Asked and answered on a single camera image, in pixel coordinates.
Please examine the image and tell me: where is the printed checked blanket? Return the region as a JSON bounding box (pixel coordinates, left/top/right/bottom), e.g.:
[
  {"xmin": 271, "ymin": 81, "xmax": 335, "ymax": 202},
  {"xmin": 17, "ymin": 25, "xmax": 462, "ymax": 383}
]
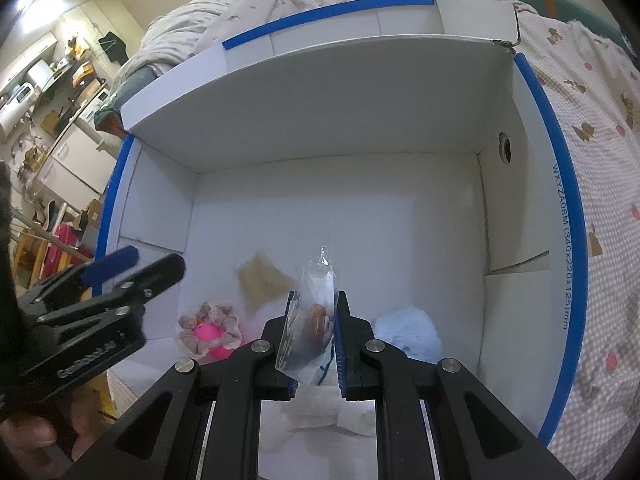
[{"xmin": 115, "ymin": 0, "xmax": 640, "ymax": 480}]

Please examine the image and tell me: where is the white water heater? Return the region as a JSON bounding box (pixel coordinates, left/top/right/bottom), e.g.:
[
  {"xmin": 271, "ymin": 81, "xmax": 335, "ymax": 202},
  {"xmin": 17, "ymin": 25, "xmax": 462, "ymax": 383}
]
[{"xmin": 25, "ymin": 62, "xmax": 51, "ymax": 88}]

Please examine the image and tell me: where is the pink bag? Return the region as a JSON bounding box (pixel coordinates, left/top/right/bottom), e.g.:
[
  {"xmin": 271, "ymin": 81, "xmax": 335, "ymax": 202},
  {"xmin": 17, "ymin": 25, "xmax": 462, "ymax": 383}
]
[{"xmin": 45, "ymin": 222, "xmax": 83, "ymax": 273}]

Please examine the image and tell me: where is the clear plastic packet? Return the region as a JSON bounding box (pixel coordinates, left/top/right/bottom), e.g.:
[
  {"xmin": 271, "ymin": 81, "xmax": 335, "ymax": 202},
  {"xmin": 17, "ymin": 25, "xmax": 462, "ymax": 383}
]
[{"xmin": 275, "ymin": 220, "xmax": 337, "ymax": 388}]

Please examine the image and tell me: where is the small white appliance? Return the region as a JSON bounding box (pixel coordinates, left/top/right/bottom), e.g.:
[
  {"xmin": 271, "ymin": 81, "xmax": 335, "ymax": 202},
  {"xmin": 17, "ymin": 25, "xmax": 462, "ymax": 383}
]
[{"xmin": 10, "ymin": 84, "xmax": 38, "ymax": 106}]

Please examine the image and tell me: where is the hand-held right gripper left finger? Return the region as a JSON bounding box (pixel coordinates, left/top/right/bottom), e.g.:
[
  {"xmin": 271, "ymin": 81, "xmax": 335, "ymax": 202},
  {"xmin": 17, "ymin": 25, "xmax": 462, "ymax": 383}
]
[{"xmin": 97, "ymin": 290, "xmax": 301, "ymax": 480}]

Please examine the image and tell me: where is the person's left hand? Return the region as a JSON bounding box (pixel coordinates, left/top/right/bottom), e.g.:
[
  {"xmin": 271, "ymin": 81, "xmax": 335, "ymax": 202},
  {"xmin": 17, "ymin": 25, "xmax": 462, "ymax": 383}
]
[{"xmin": 0, "ymin": 377, "xmax": 118, "ymax": 480}]

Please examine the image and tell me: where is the black hanging garment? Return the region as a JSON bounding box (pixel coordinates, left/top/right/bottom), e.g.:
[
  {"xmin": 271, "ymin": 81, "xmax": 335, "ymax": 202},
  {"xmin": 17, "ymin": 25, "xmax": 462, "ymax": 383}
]
[{"xmin": 97, "ymin": 32, "xmax": 126, "ymax": 66}]

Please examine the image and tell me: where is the teal cushion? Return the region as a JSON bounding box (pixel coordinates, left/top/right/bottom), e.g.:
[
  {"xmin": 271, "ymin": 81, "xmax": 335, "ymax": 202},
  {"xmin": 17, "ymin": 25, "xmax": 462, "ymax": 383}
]
[{"xmin": 94, "ymin": 67, "xmax": 161, "ymax": 136}]

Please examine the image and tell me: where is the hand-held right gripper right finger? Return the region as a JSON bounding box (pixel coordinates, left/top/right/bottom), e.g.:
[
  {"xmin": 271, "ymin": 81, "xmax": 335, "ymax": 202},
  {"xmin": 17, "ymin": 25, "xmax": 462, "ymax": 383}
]
[{"xmin": 332, "ymin": 291, "xmax": 576, "ymax": 480}]

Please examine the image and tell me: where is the white floor cabinet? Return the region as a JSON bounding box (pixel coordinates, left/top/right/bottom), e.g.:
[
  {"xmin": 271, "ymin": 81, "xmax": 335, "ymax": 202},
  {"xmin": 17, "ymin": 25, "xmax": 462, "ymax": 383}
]
[{"xmin": 35, "ymin": 125, "xmax": 108, "ymax": 196}]

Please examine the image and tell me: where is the light blue fluffy sock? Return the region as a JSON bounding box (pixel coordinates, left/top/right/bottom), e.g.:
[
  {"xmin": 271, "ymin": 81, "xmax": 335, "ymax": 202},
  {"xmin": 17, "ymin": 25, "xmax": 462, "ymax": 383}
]
[{"xmin": 372, "ymin": 305, "xmax": 443, "ymax": 361}]

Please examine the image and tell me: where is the white wall cabinet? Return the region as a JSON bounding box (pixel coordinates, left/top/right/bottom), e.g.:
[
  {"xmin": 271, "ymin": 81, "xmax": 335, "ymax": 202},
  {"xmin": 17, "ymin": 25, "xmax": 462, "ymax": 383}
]
[{"xmin": 0, "ymin": 32, "xmax": 58, "ymax": 81}]

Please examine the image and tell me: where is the brown cloth piece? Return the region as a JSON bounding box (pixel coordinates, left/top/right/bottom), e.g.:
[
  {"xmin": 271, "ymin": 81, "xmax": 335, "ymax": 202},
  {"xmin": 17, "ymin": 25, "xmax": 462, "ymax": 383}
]
[{"xmin": 236, "ymin": 252, "xmax": 293, "ymax": 318}]

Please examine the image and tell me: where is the blue cardboard box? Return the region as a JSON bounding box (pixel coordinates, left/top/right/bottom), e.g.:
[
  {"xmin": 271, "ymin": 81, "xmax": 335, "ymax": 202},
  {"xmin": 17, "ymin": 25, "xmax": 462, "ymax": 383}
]
[{"xmin": 94, "ymin": 0, "xmax": 583, "ymax": 480}]

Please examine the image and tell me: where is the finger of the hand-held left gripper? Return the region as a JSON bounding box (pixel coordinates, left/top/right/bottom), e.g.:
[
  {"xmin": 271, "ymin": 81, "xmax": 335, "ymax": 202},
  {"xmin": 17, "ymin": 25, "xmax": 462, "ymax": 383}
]
[
  {"xmin": 75, "ymin": 246, "xmax": 140, "ymax": 288},
  {"xmin": 100, "ymin": 252, "xmax": 187, "ymax": 311}
]

